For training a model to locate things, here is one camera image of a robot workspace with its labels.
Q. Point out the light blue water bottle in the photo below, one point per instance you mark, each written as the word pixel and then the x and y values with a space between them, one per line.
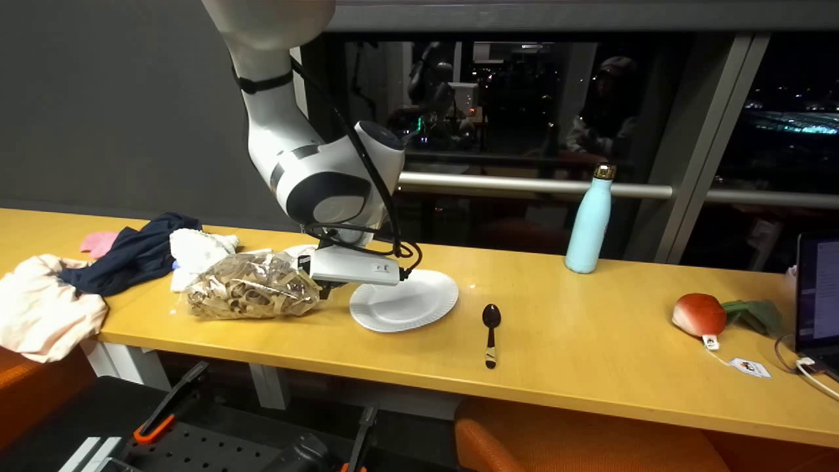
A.
pixel 589 227

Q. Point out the orange chair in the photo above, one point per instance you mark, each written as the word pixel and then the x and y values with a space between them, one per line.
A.
pixel 566 448

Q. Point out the green leaf-shaped cloth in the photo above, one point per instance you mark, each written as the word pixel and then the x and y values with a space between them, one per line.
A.
pixel 756 316

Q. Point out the grey slanted window beam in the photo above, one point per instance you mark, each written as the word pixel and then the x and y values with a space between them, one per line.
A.
pixel 711 139

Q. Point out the clear bag of snacks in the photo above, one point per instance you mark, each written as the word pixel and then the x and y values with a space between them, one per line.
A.
pixel 249 290

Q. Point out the navy blue cloth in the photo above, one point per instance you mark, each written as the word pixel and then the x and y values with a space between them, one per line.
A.
pixel 131 258

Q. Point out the red round plush toy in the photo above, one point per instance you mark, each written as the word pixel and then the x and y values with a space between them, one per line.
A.
pixel 698 316

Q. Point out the white round ceramic plate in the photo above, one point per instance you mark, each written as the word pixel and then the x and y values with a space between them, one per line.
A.
pixel 414 306

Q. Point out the black spoon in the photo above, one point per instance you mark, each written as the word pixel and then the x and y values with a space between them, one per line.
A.
pixel 492 316

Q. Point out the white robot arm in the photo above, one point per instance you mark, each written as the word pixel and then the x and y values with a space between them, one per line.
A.
pixel 278 148

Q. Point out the pink sticky note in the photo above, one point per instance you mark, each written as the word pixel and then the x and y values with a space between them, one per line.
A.
pixel 97 243

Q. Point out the pale pink cloth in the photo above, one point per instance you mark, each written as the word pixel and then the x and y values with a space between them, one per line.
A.
pixel 41 309

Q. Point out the small white tag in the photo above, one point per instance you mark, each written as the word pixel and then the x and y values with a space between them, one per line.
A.
pixel 711 342

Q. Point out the white printed tag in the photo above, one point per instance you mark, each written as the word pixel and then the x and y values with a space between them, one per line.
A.
pixel 751 368

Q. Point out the silver metal window railing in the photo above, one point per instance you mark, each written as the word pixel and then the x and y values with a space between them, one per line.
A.
pixel 524 184

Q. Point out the white table support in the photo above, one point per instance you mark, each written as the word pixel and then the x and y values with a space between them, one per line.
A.
pixel 268 388
pixel 122 362

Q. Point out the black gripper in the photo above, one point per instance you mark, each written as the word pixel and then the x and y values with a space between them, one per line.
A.
pixel 325 290

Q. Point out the white crumpled cloth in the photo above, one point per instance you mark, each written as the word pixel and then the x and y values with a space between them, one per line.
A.
pixel 198 250

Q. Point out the black perforated robot stand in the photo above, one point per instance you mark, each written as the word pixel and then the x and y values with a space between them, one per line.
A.
pixel 210 448

